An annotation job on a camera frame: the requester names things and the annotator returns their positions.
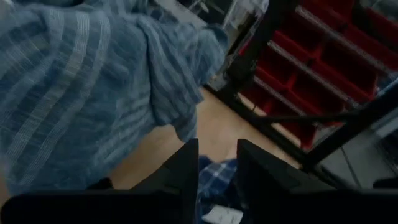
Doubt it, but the dark blue plaid garment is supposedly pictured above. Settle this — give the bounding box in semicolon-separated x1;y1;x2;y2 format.
195;155;246;224

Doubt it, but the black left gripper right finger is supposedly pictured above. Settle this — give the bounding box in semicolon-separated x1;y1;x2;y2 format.
236;138;398;224

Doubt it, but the metal wire shelf rack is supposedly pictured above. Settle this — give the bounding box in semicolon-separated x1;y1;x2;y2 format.
236;0;398;150

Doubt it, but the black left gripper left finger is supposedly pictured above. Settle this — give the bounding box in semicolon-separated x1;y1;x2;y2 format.
0;138;200;224

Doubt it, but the blue striped plaid shirt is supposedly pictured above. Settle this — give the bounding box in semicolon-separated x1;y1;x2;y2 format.
0;0;229;200

